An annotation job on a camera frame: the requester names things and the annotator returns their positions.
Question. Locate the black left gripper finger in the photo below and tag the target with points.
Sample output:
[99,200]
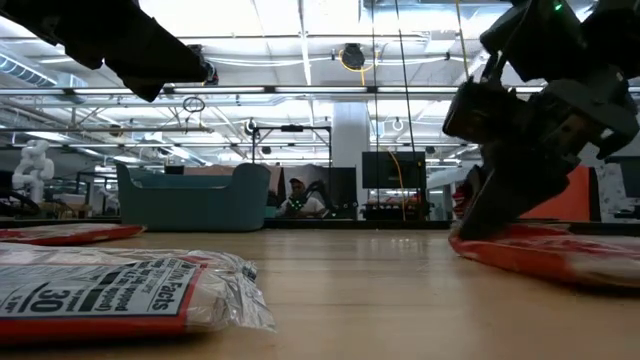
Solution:
[165,70]

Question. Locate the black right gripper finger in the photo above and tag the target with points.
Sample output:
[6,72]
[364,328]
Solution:
[515,200]
[477,185]

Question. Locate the red Orville popcorn bag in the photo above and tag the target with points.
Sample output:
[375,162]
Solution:
[550,260]
[65,235]
[100,295]

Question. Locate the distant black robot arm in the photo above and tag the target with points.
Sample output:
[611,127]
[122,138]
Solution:
[320,192]

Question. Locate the red stacked bins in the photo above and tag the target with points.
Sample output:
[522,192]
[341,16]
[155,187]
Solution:
[462,192]

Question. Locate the orange fabric panel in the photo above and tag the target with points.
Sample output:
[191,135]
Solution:
[570,205]

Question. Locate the white patterned board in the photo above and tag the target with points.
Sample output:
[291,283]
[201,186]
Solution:
[610,195]

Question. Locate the distant dark equipment table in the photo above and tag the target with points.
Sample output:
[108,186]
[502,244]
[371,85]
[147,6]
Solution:
[395,210]

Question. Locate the black upright panel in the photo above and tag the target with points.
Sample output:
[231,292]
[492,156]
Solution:
[345,180]

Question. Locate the white round pillar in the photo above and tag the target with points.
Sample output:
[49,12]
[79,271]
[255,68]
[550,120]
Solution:
[350,135]

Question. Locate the teal plastic basket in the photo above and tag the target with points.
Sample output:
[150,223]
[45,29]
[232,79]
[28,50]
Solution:
[195,205]

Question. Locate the distant cluttered lab bench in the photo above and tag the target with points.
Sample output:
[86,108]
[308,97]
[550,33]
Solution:
[80,200]

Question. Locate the white fabric panel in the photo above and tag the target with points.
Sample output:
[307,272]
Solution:
[310,171]

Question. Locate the person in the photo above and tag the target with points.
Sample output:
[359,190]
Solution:
[310,206]

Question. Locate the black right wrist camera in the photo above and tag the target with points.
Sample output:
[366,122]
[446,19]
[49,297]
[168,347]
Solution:
[480,115]

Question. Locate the black table frame rail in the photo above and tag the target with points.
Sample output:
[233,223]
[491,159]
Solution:
[350,224]

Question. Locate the black tall stand frame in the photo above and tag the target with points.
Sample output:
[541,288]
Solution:
[292,128]

